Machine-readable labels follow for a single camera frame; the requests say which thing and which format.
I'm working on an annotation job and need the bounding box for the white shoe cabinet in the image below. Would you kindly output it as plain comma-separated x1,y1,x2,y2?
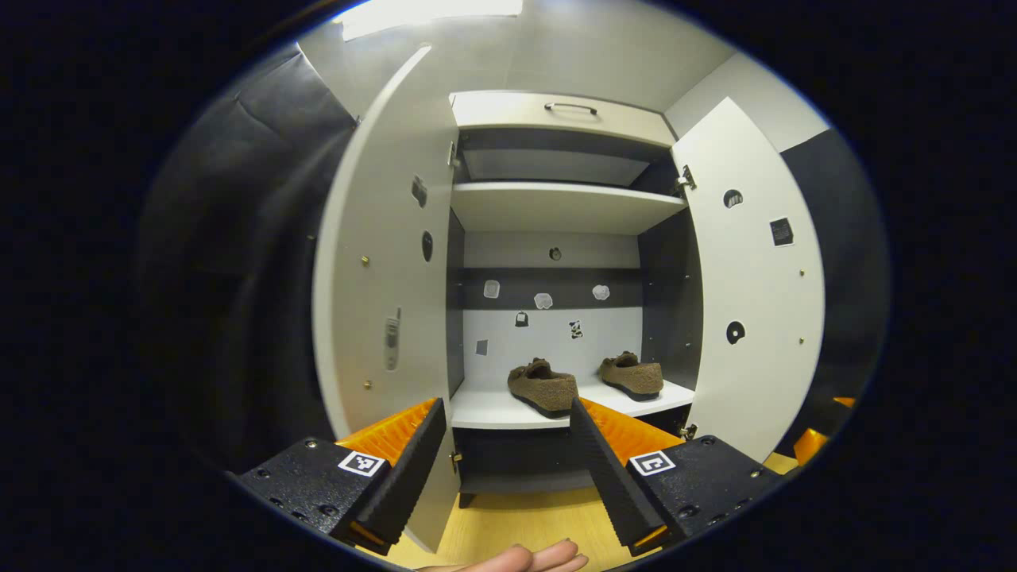
447,90,704,509

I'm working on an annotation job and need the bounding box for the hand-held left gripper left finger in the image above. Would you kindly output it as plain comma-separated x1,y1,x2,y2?
237,397,450,557

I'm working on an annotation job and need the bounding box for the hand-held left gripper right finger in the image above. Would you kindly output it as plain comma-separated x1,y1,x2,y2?
567,396,787,558

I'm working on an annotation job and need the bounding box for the brown suede shoe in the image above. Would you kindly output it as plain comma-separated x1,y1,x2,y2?
597,350,665,402
507,357,579,419

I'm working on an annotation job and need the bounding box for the white cabinet drawer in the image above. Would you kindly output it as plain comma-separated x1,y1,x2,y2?
450,90,676,148

